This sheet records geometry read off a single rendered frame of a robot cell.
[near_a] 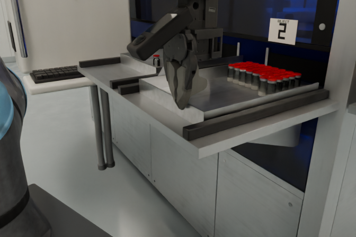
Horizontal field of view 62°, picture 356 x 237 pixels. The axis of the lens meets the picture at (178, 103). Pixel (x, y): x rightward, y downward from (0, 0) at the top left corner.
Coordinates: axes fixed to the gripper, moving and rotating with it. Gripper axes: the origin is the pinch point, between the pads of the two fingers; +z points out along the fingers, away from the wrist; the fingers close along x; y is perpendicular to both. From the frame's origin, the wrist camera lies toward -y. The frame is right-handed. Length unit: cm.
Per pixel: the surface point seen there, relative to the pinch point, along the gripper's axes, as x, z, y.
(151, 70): 30.5, 1.2, 10.8
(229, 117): -7.6, 1.5, 6.2
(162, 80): 19.6, 1.2, 8.1
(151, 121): 4.7, 4.6, -3.2
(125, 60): 49, 2, 11
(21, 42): 83, -3, -17
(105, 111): 99, 39, 18
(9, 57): 542, 83, 3
